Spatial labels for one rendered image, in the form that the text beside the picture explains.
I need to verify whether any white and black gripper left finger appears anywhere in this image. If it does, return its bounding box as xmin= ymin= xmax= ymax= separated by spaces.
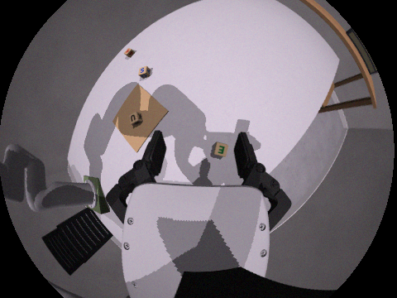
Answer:
xmin=106 ymin=131 xmax=166 ymax=224

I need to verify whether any wooden letter block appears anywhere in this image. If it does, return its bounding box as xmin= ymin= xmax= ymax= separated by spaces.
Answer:
xmin=124 ymin=48 xmax=135 ymax=58
xmin=214 ymin=142 xmax=228 ymax=157
xmin=129 ymin=112 xmax=143 ymax=125
xmin=138 ymin=66 xmax=151 ymax=79

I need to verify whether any tan flat square mat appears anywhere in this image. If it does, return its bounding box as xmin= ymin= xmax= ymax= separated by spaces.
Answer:
xmin=112 ymin=84 xmax=169 ymax=152

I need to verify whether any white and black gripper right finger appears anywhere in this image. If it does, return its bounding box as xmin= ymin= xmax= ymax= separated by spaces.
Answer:
xmin=234 ymin=132 xmax=292 ymax=230

